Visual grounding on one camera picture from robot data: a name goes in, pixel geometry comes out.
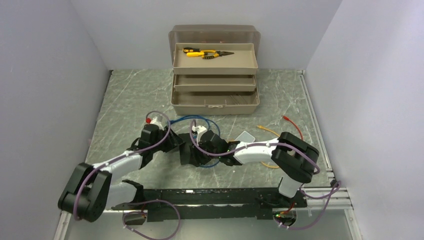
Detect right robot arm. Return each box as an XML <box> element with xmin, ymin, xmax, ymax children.
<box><xmin>190</xmin><ymin>126</ymin><xmax>321</xmax><ymax>208</ymax></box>

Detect aluminium frame rail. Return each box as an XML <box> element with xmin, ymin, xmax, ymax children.
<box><xmin>296</xmin><ymin>70</ymin><xmax>352</xmax><ymax>209</ymax></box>

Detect white mini router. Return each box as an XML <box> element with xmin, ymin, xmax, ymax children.
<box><xmin>235</xmin><ymin>131</ymin><xmax>256</xmax><ymax>144</ymax></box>

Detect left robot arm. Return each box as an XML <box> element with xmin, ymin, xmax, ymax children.
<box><xmin>57</xmin><ymin>124</ymin><xmax>184</xmax><ymax>222</ymax></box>

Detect yellow black pliers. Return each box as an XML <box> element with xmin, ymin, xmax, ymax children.
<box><xmin>186</xmin><ymin>50</ymin><xmax>234</xmax><ymax>60</ymax></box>

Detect beige plastic toolbox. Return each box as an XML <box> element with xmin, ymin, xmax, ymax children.
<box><xmin>168</xmin><ymin>24</ymin><xmax>261</xmax><ymax>115</ymax></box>

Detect yellow black screwdriver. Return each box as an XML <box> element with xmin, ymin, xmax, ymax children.
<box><xmin>183</xmin><ymin>47</ymin><xmax>216</xmax><ymax>53</ymax></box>

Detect red ethernet cable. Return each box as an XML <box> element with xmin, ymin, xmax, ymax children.
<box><xmin>281</xmin><ymin>115</ymin><xmax>304</xmax><ymax>141</ymax></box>

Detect black network switch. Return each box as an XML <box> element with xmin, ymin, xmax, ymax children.
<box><xmin>178</xmin><ymin>133</ymin><xmax>211</xmax><ymax>167</ymax></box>

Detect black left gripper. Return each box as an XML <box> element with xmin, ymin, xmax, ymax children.
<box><xmin>150</xmin><ymin>125</ymin><xmax>185</xmax><ymax>154</ymax></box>

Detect yellow ethernet cable on router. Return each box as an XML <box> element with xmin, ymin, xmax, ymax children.
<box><xmin>256</xmin><ymin>124</ymin><xmax>282</xmax><ymax>137</ymax></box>

